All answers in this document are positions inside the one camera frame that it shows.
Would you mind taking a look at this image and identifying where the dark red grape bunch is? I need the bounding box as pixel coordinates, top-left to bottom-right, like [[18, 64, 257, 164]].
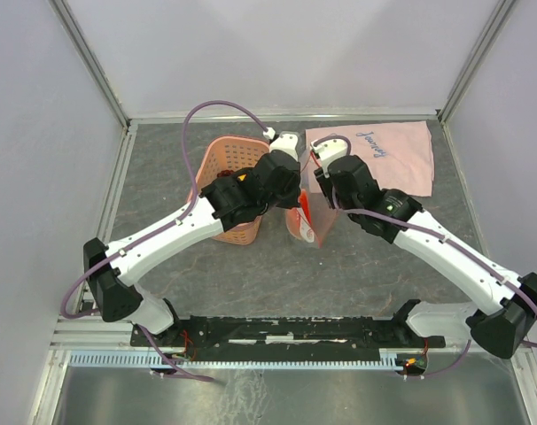
[[217, 170, 234, 178]]

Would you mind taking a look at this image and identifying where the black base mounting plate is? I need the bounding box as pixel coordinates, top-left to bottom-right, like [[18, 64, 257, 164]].
[[153, 316, 426, 363]]

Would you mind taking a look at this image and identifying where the aluminium frame rail front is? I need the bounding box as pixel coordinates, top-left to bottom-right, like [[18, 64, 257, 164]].
[[51, 316, 451, 352]]

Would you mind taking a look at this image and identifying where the watermelon slice toy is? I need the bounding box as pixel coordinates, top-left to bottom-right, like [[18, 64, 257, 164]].
[[285, 189, 315, 243]]

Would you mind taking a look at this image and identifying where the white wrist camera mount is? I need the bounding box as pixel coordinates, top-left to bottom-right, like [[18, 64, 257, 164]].
[[310, 136, 351, 169], [263, 127, 305, 160]]

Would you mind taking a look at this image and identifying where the pink embroidered cloth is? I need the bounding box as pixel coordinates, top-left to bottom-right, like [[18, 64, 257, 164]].
[[305, 120, 434, 197]]

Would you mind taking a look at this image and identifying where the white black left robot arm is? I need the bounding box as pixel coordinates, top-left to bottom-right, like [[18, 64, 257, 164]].
[[83, 150, 300, 345]]

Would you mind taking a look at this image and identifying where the clear zip top bag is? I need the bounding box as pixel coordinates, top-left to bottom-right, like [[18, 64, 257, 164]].
[[289, 151, 338, 248]]

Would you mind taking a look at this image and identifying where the pink plastic perforated basket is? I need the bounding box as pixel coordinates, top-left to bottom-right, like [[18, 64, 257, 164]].
[[195, 135, 269, 245]]

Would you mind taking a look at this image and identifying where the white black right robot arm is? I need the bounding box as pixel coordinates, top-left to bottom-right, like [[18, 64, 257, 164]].
[[314, 154, 537, 359]]

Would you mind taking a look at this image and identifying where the light blue cable duct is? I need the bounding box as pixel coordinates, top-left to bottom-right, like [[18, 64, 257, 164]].
[[67, 349, 405, 368]]

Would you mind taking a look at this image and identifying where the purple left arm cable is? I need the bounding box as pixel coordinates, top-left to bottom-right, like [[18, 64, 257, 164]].
[[59, 100, 278, 382]]

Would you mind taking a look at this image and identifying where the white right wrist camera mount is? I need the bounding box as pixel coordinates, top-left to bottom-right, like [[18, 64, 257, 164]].
[[310, 136, 351, 169]]

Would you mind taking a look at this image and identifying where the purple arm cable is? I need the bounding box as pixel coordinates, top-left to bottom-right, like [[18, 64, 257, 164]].
[[59, 100, 278, 382], [310, 135, 537, 378]]

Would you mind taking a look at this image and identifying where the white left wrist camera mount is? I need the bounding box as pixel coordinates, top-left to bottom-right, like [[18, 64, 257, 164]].
[[263, 127, 305, 160]]

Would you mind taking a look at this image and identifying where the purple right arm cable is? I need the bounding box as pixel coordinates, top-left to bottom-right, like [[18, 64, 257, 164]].
[[310, 135, 537, 378]]

